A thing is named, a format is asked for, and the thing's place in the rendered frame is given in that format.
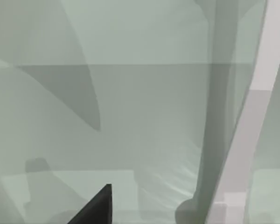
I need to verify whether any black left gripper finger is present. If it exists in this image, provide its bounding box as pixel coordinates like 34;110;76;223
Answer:
67;183;113;224

